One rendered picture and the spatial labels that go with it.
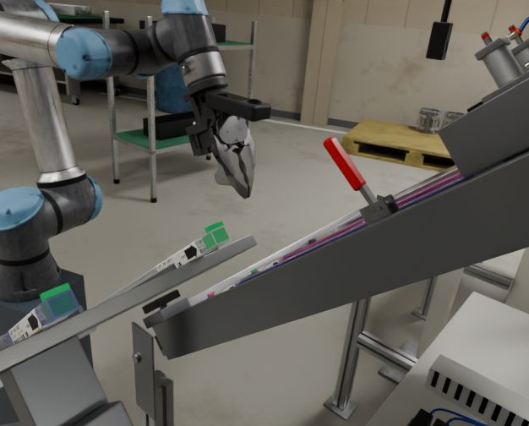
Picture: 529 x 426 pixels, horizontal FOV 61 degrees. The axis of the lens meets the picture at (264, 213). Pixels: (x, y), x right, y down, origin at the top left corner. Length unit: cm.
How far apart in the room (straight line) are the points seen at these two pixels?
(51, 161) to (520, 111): 100
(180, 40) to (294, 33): 459
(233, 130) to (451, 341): 60
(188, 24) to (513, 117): 57
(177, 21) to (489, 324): 87
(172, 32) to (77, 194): 52
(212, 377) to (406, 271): 134
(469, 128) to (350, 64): 485
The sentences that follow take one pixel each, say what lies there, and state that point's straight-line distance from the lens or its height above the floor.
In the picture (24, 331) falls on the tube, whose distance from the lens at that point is 30.
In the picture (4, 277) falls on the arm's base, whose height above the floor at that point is 61.
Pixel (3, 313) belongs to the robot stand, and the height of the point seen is 53.
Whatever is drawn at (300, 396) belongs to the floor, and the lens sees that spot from 167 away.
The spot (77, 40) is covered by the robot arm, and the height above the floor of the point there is 114.
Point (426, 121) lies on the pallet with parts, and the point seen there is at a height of 29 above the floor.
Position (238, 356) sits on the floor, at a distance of 179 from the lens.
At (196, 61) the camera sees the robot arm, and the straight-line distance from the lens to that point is 81.
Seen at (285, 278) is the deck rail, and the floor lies 93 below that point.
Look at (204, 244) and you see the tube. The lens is 31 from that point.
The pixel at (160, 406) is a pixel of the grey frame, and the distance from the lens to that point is 81.
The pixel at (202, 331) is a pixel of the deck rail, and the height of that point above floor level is 78.
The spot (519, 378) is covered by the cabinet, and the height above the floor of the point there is 62.
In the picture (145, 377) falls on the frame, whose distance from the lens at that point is 77.
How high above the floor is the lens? 121
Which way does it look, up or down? 25 degrees down
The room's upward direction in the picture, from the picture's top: 5 degrees clockwise
